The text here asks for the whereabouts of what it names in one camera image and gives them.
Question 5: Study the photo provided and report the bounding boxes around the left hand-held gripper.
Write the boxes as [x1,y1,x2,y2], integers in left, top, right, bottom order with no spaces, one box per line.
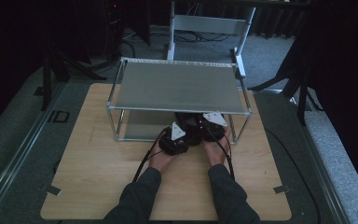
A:
[158,121,190,157]

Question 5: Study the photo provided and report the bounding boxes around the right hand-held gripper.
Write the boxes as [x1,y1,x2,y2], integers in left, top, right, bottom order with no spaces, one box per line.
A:
[198,111,228,143]

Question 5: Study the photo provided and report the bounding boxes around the black leather shoe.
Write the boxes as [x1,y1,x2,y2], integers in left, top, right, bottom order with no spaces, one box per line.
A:
[174,111,205,147]

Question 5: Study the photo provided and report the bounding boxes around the metal shoe rack grey shelves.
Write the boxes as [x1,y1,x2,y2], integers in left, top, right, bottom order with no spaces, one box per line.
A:
[105,56,254,146]

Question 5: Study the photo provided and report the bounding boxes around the grey tape piece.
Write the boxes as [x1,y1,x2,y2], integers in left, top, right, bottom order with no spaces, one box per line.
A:
[40,183,62,197]
[273,185,292,195]

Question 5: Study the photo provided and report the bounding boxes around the black tripod stand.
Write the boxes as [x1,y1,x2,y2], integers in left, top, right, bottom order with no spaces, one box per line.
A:
[33,36,108,112]
[247,40,324,127]

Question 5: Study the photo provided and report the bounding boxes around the right hand-held gripper cable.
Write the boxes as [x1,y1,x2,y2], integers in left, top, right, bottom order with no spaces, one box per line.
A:
[200,122,236,182]

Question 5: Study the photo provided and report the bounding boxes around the hand-held gripper cable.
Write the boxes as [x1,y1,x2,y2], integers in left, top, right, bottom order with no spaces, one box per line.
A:
[200,122,236,182]
[131,127,171,184]

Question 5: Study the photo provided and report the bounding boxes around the left hand-held gripper cable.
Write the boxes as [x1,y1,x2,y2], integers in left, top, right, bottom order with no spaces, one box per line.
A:
[131,127,171,184]

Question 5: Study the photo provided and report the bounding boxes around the black floor cables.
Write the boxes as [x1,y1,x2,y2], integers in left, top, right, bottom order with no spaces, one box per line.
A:
[122,29,232,59]

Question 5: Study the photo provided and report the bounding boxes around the long black floor cable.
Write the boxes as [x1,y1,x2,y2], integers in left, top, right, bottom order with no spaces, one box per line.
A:
[263,126,322,224]

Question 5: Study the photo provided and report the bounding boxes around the white metal stand frame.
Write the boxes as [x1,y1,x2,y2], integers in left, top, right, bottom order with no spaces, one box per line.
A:
[166,0,257,78]

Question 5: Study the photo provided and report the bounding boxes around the metal floor rail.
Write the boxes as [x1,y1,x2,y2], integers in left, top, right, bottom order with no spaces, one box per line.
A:
[262,88,351,224]
[0,82,68,220]

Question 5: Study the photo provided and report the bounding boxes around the black rectangular frame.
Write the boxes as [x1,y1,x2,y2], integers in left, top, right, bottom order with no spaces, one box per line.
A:
[47,109,71,124]

